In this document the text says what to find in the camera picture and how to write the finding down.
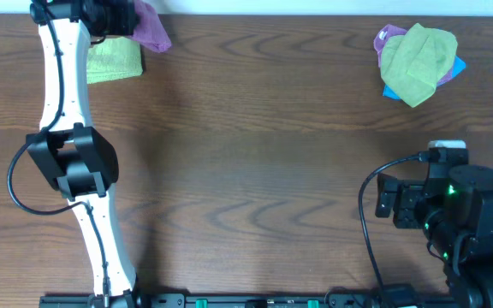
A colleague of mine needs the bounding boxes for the crumpled olive green cloth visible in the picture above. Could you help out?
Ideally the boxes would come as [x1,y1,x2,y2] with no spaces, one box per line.
[378,23,458,108]

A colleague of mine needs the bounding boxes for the purple microfibre cloth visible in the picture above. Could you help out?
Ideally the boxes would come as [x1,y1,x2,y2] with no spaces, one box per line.
[129,0,172,53]

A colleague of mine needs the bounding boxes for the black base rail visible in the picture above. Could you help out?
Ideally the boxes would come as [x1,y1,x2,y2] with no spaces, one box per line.
[39,292,453,308]

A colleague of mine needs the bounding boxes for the blue cloth under pile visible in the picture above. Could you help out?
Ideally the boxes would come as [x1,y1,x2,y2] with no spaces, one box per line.
[383,56,466,100]

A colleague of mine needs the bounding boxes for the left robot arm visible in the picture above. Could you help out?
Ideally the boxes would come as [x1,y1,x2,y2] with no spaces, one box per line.
[19,1,149,307]

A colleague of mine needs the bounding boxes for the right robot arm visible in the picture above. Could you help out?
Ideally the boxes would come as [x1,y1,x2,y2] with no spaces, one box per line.
[374,145,493,307]

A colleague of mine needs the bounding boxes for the folded light green cloth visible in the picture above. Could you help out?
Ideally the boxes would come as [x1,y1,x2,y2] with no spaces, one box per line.
[86,38,143,84]

